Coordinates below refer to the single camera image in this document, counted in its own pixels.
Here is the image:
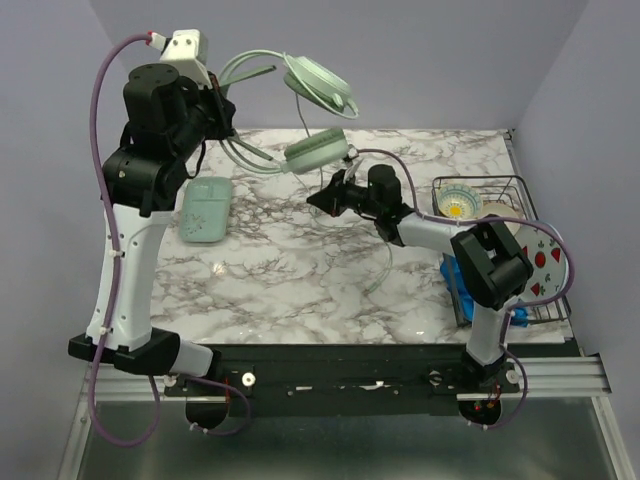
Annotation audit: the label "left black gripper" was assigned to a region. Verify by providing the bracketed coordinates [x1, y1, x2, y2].
[172, 70, 239, 162]

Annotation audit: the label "mint green wired headphones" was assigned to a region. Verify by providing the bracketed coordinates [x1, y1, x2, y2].
[218, 49, 359, 176]

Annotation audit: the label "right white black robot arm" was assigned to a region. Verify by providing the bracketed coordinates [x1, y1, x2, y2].
[307, 164, 533, 392]

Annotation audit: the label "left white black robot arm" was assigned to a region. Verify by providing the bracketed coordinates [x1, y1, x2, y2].
[68, 63, 235, 395]

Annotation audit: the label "mint green rectangular tray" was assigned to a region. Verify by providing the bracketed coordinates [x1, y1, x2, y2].
[179, 176, 233, 244]

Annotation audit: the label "patterned yellow centre bowl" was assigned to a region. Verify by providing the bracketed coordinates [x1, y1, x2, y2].
[436, 183, 484, 220]

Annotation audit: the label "cream plain bowl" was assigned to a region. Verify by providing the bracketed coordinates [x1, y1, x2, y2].
[479, 202, 520, 222]

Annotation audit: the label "blue cloth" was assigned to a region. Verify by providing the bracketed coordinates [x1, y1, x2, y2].
[439, 252, 531, 329]

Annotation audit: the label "blue plate with red fruit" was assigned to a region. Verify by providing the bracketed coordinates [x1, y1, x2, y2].
[515, 225, 568, 303]

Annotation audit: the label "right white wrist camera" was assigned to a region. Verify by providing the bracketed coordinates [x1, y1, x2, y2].
[343, 157, 363, 183]

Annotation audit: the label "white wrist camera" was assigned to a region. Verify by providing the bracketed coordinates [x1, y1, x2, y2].
[160, 29, 208, 83]
[343, 157, 363, 183]

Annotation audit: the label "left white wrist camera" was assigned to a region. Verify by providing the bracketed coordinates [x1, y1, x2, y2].
[160, 29, 208, 83]

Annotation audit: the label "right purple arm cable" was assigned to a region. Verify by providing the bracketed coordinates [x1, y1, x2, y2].
[349, 147, 576, 431]

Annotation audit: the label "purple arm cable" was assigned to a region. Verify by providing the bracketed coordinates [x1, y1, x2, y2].
[349, 147, 576, 431]
[87, 31, 251, 447]

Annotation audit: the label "black wire dish rack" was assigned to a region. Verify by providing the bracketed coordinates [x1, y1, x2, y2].
[432, 175, 570, 327]

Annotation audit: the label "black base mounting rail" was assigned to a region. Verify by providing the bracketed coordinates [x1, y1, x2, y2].
[165, 345, 520, 417]

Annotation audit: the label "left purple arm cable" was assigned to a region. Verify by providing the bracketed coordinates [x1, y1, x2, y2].
[87, 31, 251, 447]

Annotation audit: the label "aluminium extrusion frame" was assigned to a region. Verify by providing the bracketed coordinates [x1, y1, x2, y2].
[59, 342, 635, 479]

